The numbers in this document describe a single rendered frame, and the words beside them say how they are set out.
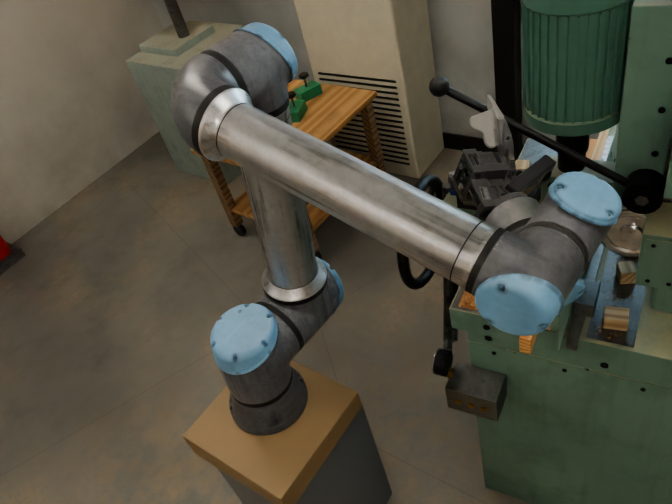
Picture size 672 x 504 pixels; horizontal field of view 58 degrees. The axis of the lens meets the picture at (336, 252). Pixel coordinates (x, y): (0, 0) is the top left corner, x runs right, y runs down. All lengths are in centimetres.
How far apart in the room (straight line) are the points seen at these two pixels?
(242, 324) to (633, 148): 83
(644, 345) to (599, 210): 54
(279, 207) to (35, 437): 179
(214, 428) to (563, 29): 111
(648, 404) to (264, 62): 100
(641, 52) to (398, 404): 147
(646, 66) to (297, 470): 103
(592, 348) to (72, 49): 328
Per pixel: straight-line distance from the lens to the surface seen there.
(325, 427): 145
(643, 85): 109
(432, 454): 207
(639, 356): 130
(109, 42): 403
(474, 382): 145
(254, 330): 130
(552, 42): 107
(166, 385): 255
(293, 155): 83
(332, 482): 163
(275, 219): 118
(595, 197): 82
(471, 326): 123
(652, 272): 115
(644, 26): 105
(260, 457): 144
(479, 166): 100
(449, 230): 74
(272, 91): 103
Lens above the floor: 181
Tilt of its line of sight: 41 degrees down
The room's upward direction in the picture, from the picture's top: 17 degrees counter-clockwise
